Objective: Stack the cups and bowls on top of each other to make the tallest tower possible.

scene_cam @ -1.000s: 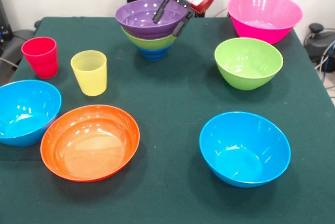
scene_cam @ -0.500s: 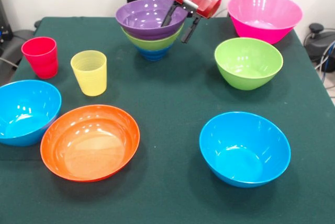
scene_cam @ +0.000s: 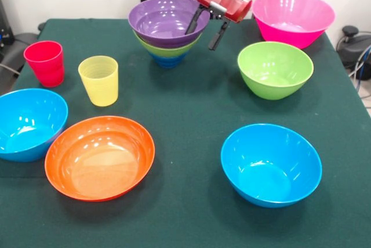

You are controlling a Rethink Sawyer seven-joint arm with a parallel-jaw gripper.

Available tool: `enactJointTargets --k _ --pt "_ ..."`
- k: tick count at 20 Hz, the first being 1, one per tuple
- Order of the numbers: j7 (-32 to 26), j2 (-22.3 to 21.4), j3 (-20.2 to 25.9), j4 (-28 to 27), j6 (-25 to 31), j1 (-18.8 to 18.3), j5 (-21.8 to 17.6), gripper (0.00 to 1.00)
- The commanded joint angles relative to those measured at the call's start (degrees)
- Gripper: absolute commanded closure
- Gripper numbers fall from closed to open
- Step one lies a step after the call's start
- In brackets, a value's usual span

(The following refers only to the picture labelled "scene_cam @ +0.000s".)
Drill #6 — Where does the black equipment case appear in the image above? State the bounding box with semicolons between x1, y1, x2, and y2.
0;0;15;54

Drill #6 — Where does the light blue plastic bowl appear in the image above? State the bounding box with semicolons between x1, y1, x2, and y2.
0;88;69;163
220;123;323;209

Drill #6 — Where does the small dark blue bowl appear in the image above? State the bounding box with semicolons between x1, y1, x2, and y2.
147;52;185;69

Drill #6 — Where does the green plastic bowl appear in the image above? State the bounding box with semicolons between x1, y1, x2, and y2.
237;41;315;101
132;30;202;59

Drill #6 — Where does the yellow plastic cup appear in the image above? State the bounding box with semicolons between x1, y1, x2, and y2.
78;55;119;107

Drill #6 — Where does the large magenta plastic bowl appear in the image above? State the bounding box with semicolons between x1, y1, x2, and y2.
251;0;336;50

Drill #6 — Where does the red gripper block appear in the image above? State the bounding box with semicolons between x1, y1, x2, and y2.
184;0;253;51

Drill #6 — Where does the tangle of floor cables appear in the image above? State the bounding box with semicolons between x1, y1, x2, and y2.
347;43;371;110

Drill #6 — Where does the purple plastic bowl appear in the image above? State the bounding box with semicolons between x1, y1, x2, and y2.
128;0;210;49

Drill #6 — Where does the dark green tablecloth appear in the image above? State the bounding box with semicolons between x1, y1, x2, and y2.
0;18;371;248

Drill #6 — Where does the orange plastic bowl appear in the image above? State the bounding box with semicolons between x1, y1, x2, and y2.
44;115;156;202

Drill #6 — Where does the red plastic cup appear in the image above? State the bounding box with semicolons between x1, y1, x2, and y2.
23;41;65;88

